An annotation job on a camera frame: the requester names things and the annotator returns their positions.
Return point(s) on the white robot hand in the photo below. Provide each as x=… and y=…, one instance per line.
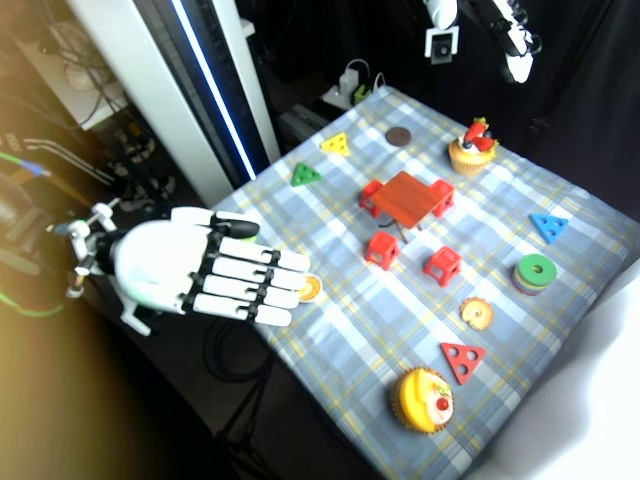
x=150, y=265
x=517, y=62

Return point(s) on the orange egg tart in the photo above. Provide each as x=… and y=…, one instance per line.
x=313, y=289

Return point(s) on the red toy chair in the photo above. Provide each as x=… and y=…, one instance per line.
x=369, y=196
x=444, y=195

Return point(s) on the small brown toy table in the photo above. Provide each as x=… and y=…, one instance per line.
x=402, y=199

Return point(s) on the red toy stool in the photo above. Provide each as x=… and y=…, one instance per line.
x=382, y=249
x=442, y=264

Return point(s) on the strawberry toy cupcake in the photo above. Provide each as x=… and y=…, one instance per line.
x=471, y=152

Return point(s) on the brown round disc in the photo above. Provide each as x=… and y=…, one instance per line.
x=398, y=135

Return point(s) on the green plug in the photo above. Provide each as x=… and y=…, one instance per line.
x=361, y=92

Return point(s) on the blue triangle block with holes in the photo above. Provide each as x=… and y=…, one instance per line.
x=549, y=225

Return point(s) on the white column with blue stripe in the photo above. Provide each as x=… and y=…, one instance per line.
x=165, y=100

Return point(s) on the green triangle block with holes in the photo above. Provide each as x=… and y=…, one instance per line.
x=305, y=176

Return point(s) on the black tripod stand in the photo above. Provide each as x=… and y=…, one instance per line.
x=247, y=415

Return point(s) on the white power strip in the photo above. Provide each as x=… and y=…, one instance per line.
x=340, y=95

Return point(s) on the yellow triangle block with holes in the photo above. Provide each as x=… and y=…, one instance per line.
x=337, y=145

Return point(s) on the colourful stacked rings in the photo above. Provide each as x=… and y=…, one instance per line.
x=534, y=275

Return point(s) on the blue plaid table cloth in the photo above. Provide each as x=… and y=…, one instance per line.
x=380, y=320

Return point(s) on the round toy tart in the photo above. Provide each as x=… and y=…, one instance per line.
x=476, y=313

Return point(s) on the red triangle block with holes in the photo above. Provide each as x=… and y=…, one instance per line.
x=460, y=360

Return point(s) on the yellow fruit toy cupcake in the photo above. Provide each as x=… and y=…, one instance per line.
x=422, y=400

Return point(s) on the white blurred shell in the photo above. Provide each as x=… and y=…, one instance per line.
x=590, y=400

